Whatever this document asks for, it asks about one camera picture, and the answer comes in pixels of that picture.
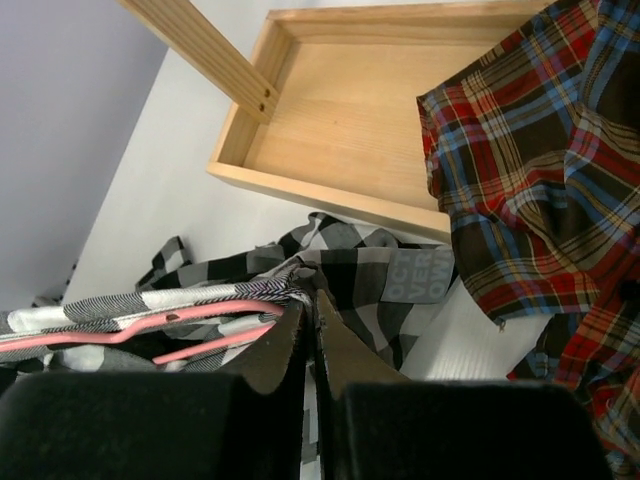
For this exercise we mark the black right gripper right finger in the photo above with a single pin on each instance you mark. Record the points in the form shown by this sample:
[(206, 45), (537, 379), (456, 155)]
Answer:
[(425, 425)]

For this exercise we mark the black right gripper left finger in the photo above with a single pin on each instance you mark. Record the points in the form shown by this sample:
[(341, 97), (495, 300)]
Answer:
[(243, 421)]

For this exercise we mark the black white checkered shirt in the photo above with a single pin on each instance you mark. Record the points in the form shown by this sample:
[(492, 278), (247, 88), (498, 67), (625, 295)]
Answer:
[(380, 286)]

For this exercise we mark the pink wire hanger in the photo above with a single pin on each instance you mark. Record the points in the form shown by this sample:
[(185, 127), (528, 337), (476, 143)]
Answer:
[(167, 336)]

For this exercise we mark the red brown plaid shirt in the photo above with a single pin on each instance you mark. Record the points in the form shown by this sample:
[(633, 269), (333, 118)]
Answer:
[(532, 151)]

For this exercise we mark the wooden clothes rack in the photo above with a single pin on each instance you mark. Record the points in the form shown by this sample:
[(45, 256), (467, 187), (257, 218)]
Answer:
[(324, 111)]

